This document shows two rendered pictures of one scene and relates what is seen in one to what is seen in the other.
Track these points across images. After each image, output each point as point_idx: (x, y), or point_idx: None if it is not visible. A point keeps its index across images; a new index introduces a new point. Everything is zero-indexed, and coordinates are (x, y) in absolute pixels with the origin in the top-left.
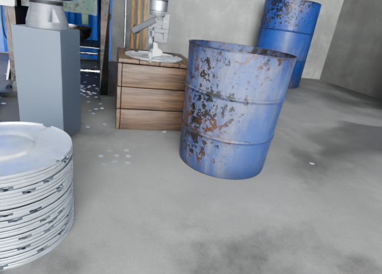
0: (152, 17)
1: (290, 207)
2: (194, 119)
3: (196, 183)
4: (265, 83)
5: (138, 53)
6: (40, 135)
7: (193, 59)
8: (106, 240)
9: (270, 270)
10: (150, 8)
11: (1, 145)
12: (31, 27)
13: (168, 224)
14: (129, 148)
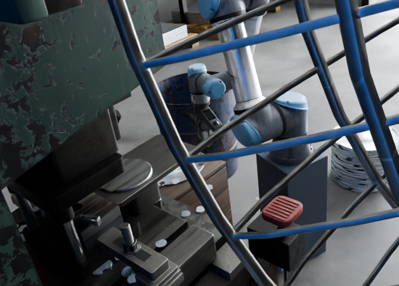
0: (208, 107)
1: None
2: (234, 136)
3: (252, 158)
4: None
5: (167, 179)
6: (344, 137)
7: (228, 102)
8: (326, 154)
9: None
10: (209, 99)
11: (364, 133)
12: (312, 147)
13: None
14: (252, 200)
